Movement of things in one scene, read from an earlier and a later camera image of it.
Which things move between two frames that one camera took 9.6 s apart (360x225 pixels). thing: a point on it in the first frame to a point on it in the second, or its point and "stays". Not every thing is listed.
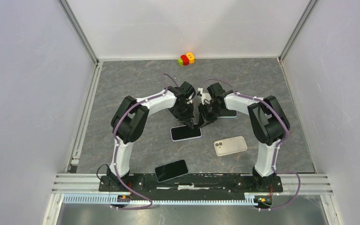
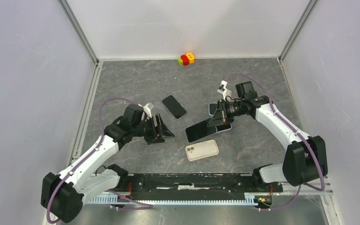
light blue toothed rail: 105,199 stays
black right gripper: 203,114 to 221,116
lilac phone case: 181,133 to 221,128
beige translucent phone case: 230,146 to 201,150
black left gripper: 188,117 to 151,139
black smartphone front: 170,170 to 199,130
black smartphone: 183,132 to 223,127
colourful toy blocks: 185,59 stays
